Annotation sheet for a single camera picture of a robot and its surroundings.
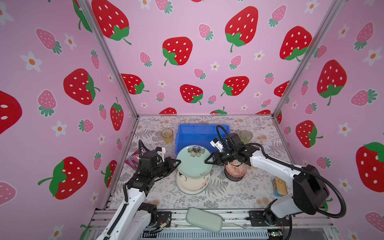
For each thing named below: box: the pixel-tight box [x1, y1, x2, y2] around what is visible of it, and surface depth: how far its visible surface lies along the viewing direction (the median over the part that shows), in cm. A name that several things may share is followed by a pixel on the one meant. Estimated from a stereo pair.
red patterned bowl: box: [225, 159, 248, 178], surface depth 84 cm
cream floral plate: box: [175, 170, 211, 195], surface depth 85 cm
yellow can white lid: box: [263, 144, 272, 155], surface depth 95 cm
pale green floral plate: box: [176, 145, 213, 180], surface depth 79 cm
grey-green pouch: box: [186, 207, 225, 233], surface depth 73 cm
